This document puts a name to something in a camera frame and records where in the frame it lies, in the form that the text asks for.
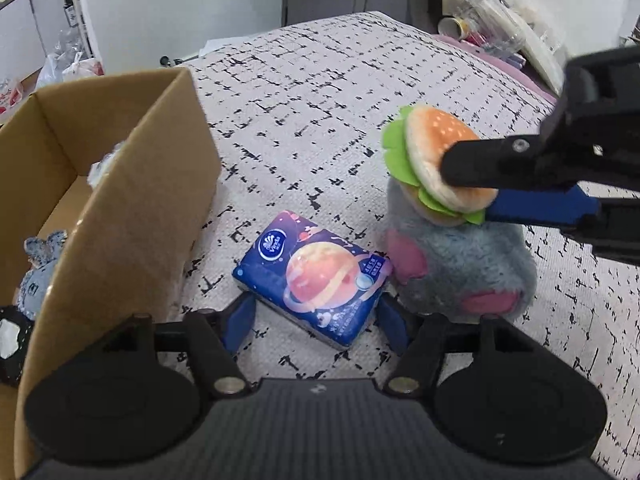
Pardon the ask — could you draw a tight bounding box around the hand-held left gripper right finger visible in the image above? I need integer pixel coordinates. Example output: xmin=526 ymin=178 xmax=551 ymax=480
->
xmin=375 ymin=294 xmax=531 ymax=396

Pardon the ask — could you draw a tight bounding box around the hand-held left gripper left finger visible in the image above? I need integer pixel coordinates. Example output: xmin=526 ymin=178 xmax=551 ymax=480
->
xmin=102 ymin=292 xmax=259 ymax=399

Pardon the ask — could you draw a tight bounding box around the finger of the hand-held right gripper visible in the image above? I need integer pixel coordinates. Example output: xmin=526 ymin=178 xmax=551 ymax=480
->
xmin=440 ymin=133 xmax=572 ymax=192
xmin=482 ymin=184 xmax=602 ymax=228

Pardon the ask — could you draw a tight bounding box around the burger plush toy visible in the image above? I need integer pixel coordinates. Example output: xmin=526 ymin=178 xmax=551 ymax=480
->
xmin=381 ymin=103 xmax=499 ymax=227

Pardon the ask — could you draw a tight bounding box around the grey-blue plush toy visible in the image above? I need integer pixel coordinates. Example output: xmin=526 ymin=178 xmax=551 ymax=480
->
xmin=384 ymin=179 xmax=539 ymax=319

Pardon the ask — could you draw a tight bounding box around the blue tissue pack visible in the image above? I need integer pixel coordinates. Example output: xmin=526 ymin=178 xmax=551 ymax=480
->
xmin=232 ymin=209 xmax=394 ymax=352

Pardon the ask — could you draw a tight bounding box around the brown cardboard box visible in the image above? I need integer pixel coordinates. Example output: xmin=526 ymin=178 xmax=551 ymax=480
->
xmin=0 ymin=67 xmax=221 ymax=480

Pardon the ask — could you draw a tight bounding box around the denim heart plush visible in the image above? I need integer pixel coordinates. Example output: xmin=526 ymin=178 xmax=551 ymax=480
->
xmin=16 ymin=230 xmax=69 ymax=319

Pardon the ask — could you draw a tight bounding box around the black bag with white cap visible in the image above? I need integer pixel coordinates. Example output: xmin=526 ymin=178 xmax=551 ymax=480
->
xmin=0 ymin=304 xmax=35 ymax=387

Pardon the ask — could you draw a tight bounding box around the paper cup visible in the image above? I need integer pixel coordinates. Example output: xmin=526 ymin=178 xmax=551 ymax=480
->
xmin=437 ymin=15 xmax=472 ymax=40

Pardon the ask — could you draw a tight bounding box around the large clear plastic bottle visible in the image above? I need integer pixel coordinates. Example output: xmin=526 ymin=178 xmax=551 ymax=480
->
xmin=442 ymin=0 xmax=532 ymax=57

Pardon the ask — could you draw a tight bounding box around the black-and-white checked blanket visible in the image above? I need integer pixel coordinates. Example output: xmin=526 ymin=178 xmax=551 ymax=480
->
xmin=177 ymin=10 xmax=640 ymax=480

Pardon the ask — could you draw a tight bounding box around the white plastic bag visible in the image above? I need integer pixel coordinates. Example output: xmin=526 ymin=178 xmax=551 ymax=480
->
xmin=34 ymin=51 xmax=105 ymax=92

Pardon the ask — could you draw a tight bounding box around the white cabinet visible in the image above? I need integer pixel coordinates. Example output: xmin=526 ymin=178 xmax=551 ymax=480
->
xmin=0 ymin=0 xmax=77 ymax=83

